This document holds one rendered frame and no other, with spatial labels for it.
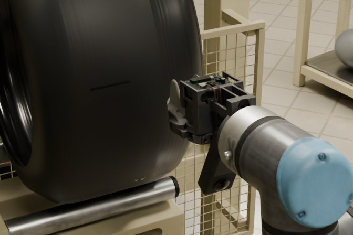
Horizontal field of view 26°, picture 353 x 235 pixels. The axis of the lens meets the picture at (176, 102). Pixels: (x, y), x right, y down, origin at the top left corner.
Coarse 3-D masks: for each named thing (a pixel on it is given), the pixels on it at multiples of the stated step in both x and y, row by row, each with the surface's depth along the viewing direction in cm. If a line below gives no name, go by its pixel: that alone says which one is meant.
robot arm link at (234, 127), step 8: (240, 112) 94; (248, 112) 94; (256, 112) 93; (264, 112) 93; (272, 112) 94; (232, 120) 94; (240, 120) 93; (248, 120) 92; (256, 120) 91; (224, 128) 94; (232, 128) 93; (240, 128) 92; (224, 136) 94; (232, 136) 92; (240, 136) 91; (224, 144) 93; (232, 144) 92; (224, 152) 93; (232, 152) 92; (224, 160) 95; (232, 160) 93; (232, 168) 94
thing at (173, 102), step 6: (174, 84) 109; (174, 90) 109; (174, 96) 110; (168, 102) 113; (174, 102) 110; (168, 108) 111; (174, 108) 110; (180, 108) 109; (168, 114) 111; (180, 114) 108
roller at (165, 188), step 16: (128, 192) 145; (144, 192) 146; (160, 192) 147; (176, 192) 149; (64, 208) 140; (80, 208) 141; (96, 208) 142; (112, 208) 143; (128, 208) 145; (16, 224) 136; (32, 224) 137; (48, 224) 138; (64, 224) 139; (80, 224) 142
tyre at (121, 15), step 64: (0, 0) 161; (64, 0) 116; (128, 0) 119; (192, 0) 127; (0, 64) 163; (64, 64) 115; (128, 64) 119; (192, 64) 125; (0, 128) 153; (64, 128) 119; (128, 128) 123; (64, 192) 131
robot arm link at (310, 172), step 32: (256, 128) 90; (288, 128) 88; (256, 160) 87; (288, 160) 83; (320, 160) 83; (288, 192) 82; (320, 192) 83; (352, 192) 85; (288, 224) 86; (320, 224) 84
